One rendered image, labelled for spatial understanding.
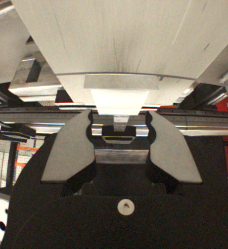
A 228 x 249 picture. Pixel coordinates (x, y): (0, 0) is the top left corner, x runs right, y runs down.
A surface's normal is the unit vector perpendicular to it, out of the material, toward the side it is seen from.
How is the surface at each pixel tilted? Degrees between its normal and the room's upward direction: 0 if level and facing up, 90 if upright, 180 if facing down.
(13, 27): 0
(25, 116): 90
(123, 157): 90
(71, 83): 0
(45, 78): 90
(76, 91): 0
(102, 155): 90
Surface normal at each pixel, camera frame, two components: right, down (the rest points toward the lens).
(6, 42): -0.02, 0.96
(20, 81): 0.00, -0.29
